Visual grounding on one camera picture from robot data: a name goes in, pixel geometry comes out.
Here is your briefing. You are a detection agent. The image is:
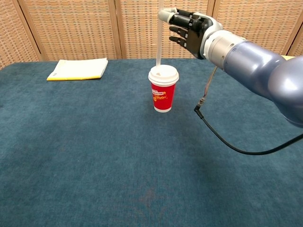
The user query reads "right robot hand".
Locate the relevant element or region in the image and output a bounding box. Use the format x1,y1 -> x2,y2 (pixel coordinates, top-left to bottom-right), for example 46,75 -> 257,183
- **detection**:
158,8 -> 224,60

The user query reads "clear plastic drinking straw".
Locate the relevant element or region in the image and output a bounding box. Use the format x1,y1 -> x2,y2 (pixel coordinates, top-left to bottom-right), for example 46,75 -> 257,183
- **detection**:
156,0 -> 164,69

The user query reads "red paper cup white lid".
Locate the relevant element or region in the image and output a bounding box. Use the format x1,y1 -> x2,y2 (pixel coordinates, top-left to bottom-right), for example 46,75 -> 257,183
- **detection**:
148,65 -> 179,113

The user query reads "wicker folding screen panel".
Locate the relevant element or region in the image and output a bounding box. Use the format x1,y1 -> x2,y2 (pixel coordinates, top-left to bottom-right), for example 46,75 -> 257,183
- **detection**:
11,0 -> 123,61
287,23 -> 303,57
205,0 -> 303,59
115,0 -> 215,60
0,0 -> 42,70

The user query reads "white booklet yellow edge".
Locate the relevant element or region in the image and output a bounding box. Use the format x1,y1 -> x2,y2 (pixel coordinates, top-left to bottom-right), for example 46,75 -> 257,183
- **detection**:
46,58 -> 109,81

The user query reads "blue carpet table cover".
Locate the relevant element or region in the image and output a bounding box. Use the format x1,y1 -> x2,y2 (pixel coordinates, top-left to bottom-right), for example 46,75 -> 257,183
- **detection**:
0,58 -> 303,227

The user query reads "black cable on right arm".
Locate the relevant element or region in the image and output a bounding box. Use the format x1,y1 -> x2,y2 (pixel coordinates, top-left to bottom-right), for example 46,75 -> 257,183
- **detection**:
194,66 -> 303,156

